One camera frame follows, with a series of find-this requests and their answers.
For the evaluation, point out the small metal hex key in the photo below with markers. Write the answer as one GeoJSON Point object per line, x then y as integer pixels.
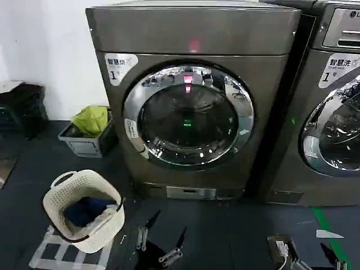
{"type": "Point", "coordinates": [123, 239]}

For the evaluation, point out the dark blue clothes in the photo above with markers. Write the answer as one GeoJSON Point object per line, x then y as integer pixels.
{"type": "Point", "coordinates": [84, 211]}

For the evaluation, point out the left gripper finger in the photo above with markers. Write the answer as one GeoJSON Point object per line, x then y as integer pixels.
{"type": "Point", "coordinates": [141, 236]}
{"type": "Point", "coordinates": [180, 242]}

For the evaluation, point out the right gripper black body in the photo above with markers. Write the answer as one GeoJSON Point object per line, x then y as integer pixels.
{"type": "Point", "coordinates": [294, 251]}

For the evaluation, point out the white perforated laundry basket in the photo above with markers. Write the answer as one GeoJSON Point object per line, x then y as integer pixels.
{"type": "Point", "coordinates": [70, 188]}

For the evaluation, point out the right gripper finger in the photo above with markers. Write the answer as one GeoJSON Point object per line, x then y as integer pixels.
{"type": "Point", "coordinates": [301, 265]}
{"type": "Point", "coordinates": [334, 260]}

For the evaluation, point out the black stacked crates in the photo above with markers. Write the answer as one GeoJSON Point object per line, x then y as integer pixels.
{"type": "Point", "coordinates": [25, 112]}

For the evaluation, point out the brown cardboard piece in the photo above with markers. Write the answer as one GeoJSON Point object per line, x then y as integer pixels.
{"type": "Point", "coordinates": [6, 173]}

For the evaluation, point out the grey dryer with drawer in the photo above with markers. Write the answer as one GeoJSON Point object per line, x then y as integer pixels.
{"type": "Point", "coordinates": [317, 112]}

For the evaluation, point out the grey plastic crate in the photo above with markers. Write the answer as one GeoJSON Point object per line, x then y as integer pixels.
{"type": "Point", "coordinates": [81, 146]}

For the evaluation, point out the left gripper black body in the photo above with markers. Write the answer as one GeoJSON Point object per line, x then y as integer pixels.
{"type": "Point", "coordinates": [156, 257]}

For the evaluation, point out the grey front-load dryer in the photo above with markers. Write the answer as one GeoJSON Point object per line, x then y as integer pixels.
{"type": "Point", "coordinates": [197, 31]}

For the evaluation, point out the round glass dryer door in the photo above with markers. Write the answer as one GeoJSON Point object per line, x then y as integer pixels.
{"type": "Point", "coordinates": [188, 121]}

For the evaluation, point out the green cloth bag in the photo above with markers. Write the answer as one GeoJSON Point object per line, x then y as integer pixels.
{"type": "Point", "coordinates": [91, 118]}

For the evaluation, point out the round glass chrome-rimmed door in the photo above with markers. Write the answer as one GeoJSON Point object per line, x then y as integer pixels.
{"type": "Point", "coordinates": [337, 135]}

